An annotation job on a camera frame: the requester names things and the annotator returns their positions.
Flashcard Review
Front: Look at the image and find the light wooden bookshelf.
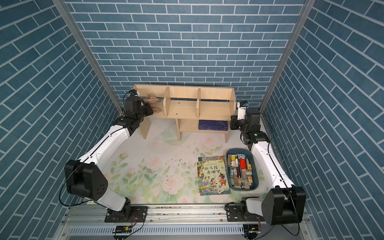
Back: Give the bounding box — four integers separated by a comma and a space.
134, 85, 237, 140

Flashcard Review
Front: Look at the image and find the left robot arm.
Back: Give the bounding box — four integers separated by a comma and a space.
63, 90, 154, 213

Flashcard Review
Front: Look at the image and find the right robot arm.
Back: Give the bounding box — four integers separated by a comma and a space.
227, 101, 306, 226

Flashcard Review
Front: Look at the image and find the dark blue book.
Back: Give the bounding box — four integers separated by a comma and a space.
198, 120, 228, 131

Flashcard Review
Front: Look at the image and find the teal tray of items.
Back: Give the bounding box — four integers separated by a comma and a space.
225, 148, 259, 192

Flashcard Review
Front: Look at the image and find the floral table mat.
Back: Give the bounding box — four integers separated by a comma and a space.
103, 119, 271, 205

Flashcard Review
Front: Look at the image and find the children's picture book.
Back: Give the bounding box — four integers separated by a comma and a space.
197, 156, 231, 196

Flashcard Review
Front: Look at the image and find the right circuit board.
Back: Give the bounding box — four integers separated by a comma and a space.
243, 224, 261, 235

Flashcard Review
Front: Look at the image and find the circuit board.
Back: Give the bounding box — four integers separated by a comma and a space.
243, 224, 261, 235
113, 226, 133, 235

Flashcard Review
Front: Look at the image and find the left circuit board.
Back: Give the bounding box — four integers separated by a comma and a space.
113, 226, 133, 235

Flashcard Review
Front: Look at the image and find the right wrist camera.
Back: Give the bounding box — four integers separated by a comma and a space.
237, 101, 249, 121

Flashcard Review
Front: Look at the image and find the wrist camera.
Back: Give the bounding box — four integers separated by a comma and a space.
237, 101, 249, 121
128, 89, 140, 97

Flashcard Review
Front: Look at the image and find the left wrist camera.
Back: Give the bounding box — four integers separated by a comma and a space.
128, 89, 140, 97

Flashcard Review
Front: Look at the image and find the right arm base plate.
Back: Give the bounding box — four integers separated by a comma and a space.
224, 203, 265, 222

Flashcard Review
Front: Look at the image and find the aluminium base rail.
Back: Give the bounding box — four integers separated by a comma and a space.
61, 203, 310, 226

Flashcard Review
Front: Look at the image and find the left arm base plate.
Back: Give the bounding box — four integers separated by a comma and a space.
105, 206, 148, 223

